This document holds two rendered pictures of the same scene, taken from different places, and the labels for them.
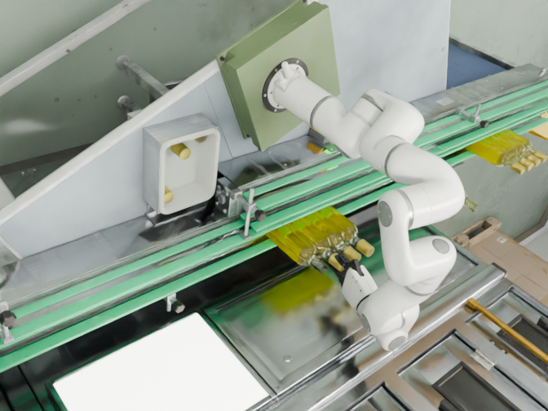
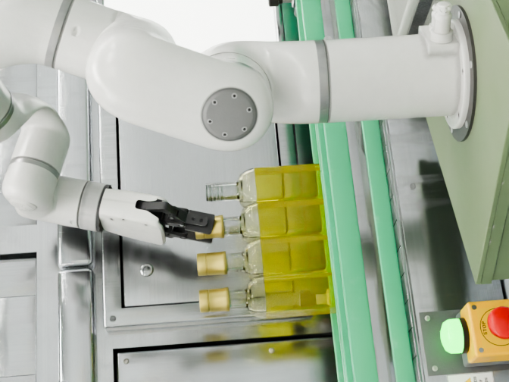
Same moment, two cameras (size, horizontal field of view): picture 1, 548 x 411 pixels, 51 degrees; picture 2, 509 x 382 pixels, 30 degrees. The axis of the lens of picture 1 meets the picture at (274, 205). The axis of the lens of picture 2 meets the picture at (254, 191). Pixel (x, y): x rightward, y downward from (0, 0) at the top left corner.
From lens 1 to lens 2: 1.68 m
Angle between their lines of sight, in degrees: 68
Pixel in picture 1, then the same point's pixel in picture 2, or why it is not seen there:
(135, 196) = not seen: outside the picture
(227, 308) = not seen: hidden behind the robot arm
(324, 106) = (304, 43)
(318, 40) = (494, 98)
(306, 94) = (365, 40)
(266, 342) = not seen: hidden behind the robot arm
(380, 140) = (117, 13)
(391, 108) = (142, 29)
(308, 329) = (167, 174)
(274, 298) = (247, 164)
